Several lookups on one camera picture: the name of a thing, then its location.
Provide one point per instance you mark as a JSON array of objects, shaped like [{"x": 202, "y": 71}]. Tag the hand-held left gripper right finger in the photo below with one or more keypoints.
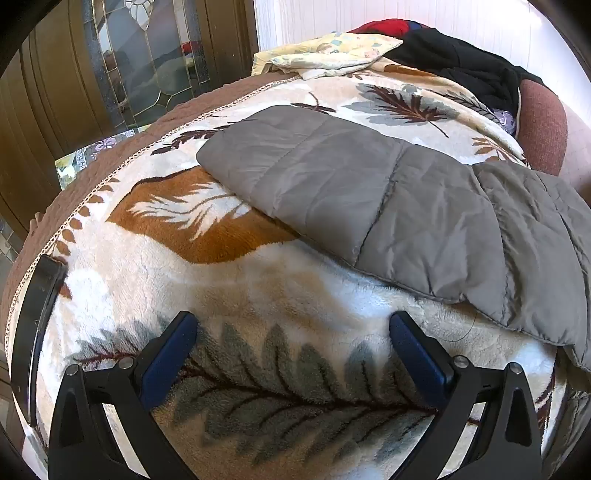
[{"x": 415, "y": 355}]

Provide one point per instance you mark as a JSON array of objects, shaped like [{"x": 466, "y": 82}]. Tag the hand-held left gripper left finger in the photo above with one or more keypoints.
[{"x": 166, "y": 360}]

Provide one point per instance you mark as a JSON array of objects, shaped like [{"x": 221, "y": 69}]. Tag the grey quilted jacket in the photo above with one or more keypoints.
[{"x": 369, "y": 194}]

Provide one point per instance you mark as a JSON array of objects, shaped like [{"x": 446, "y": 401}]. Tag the leaf print fleece blanket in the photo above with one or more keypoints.
[{"x": 277, "y": 286}]

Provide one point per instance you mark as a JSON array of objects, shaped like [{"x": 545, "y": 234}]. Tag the black rectangular device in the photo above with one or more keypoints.
[{"x": 37, "y": 323}]

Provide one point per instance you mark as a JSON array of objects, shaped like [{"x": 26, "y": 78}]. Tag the purple patterned cloth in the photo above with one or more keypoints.
[{"x": 504, "y": 121}]

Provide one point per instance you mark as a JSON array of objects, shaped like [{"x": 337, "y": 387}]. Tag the pink quilted sofa cushion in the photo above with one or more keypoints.
[{"x": 542, "y": 129}]

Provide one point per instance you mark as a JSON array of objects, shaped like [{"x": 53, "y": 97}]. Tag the wooden door with stained glass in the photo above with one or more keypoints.
[{"x": 55, "y": 92}]

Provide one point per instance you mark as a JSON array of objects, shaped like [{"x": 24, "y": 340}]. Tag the black garment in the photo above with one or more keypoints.
[{"x": 461, "y": 64}]

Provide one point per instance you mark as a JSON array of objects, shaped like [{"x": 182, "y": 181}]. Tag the yellow printed cloth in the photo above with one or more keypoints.
[{"x": 323, "y": 53}]

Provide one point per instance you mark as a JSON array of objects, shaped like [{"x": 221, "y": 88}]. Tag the red garment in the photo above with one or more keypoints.
[{"x": 388, "y": 26}]

